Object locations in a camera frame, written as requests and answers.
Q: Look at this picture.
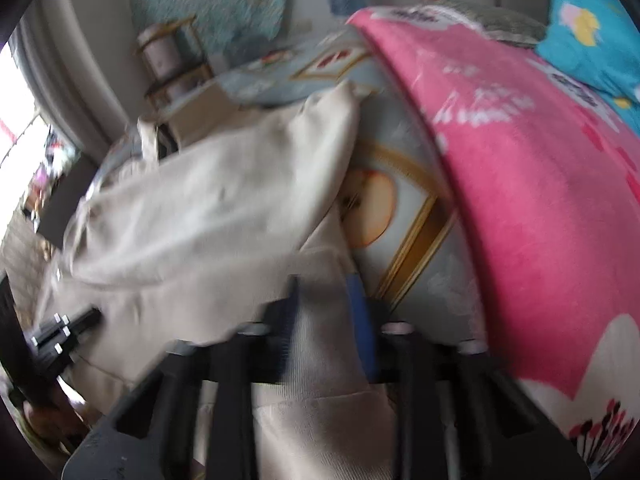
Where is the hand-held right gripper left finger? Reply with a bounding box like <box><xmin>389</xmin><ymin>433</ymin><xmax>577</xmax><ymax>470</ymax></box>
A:
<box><xmin>60</xmin><ymin>275</ymin><xmax>303</xmax><ymax>480</ymax></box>

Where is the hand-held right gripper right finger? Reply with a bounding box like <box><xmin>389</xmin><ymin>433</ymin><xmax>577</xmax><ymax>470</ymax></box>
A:
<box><xmin>345</xmin><ymin>275</ymin><xmax>593</xmax><ymax>480</ymax></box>

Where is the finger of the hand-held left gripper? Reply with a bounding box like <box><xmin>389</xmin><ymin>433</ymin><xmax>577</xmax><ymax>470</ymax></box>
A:
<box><xmin>30</xmin><ymin>307</ymin><xmax>101</xmax><ymax>358</ymax></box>

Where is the fruit print tablecloth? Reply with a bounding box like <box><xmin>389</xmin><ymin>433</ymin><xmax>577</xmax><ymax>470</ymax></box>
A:
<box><xmin>95</xmin><ymin>25</ymin><xmax>491</xmax><ymax>351</ymax></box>

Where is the pink floral blanket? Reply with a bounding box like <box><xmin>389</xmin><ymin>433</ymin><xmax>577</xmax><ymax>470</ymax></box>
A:
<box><xmin>347</xmin><ymin>5</ymin><xmax>640</xmax><ymax>480</ymax></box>

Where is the wooden chair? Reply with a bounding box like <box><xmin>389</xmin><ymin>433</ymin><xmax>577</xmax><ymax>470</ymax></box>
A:
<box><xmin>135</xmin><ymin>16</ymin><xmax>216</xmax><ymax>111</ymax></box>

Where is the white curtain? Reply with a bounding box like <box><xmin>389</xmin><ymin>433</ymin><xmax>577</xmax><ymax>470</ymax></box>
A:
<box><xmin>10</xmin><ymin>0</ymin><xmax>136</xmax><ymax>161</ymax></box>

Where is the pale cylinder box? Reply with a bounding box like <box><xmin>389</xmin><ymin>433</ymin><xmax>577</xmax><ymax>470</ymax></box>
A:
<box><xmin>137</xmin><ymin>27</ymin><xmax>181</xmax><ymax>76</ymax></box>

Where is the grey sequin pillow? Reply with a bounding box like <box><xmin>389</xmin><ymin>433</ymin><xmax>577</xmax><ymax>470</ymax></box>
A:
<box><xmin>450</xmin><ymin>0</ymin><xmax>551</xmax><ymax>48</ymax></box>

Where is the blue cartoon pillow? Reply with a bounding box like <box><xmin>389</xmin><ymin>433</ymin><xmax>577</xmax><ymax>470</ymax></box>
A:
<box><xmin>535</xmin><ymin>0</ymin><xmax>640</xmax><ymax>136</ymax></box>

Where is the floral wall cloth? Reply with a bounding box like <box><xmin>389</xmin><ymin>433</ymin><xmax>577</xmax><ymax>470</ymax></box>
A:
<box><xmin>127</xmin><ymin>0</ymin><xmax>311</xmax><ymax>56</ymax></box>

